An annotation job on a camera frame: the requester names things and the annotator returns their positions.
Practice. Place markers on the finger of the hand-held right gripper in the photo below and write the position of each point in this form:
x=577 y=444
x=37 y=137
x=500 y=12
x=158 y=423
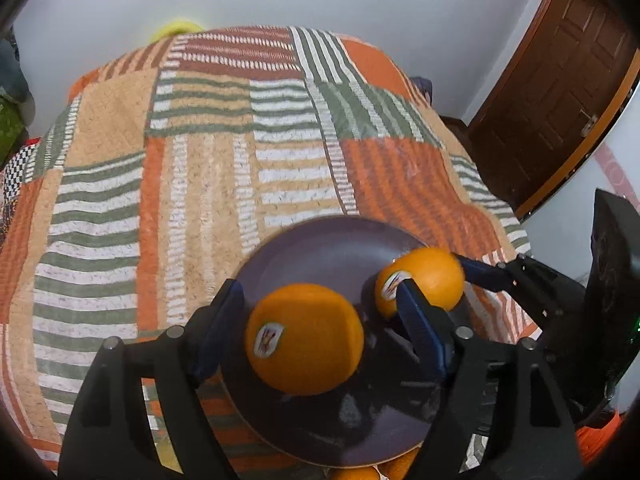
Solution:
x=390 y=332
x=482 y=274

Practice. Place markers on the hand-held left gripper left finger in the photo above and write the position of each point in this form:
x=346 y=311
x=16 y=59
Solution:
x=220 y=332

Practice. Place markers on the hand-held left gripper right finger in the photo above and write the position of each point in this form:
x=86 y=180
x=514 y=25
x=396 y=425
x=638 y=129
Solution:
x=422 y=332

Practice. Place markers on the large orange with sticker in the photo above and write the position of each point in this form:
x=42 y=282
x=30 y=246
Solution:
x=310 y=340

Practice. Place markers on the dark purple plate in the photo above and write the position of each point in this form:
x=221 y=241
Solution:
x=320 y=255

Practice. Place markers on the orange cloth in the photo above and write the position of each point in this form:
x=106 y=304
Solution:
x=597 y=440

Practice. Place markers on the striped patchwork blanket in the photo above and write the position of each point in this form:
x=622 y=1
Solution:
x=200 y=160

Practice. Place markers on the dark backpack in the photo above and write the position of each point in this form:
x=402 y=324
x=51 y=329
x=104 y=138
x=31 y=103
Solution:
x=422 y=87

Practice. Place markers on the brown wooden door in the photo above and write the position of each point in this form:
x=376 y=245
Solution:
x=555 y=90

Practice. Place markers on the checkered cloth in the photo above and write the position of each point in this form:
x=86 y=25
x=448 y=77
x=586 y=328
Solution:
x=15 y=170

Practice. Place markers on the green cloth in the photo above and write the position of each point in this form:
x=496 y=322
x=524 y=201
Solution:
x=10 y=125

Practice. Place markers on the yellow round object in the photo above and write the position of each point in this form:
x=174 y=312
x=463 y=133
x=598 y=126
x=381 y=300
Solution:
x=175 y=30

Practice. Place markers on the blue-grey cloth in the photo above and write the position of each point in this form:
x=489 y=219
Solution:
x=12 y=70

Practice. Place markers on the pink wall decoration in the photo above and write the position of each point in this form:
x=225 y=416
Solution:
x=612 y=165

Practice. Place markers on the orange door frame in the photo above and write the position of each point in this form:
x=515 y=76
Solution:
x=595 y=140

